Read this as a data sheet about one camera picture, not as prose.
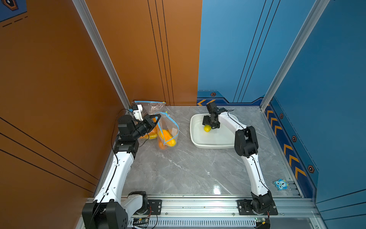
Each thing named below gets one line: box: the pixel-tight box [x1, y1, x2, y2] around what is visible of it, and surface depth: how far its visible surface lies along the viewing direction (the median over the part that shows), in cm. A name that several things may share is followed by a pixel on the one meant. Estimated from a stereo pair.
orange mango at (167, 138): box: [159, 129, 177, 147], surface depth 77 cm
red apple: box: [166, 138, 177, 147], surface depth 77 cm
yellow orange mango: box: [203, 124, 213, 133], surface depth 104 cm
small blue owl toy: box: [274, 178, 289, 191], surface depth 81 cm
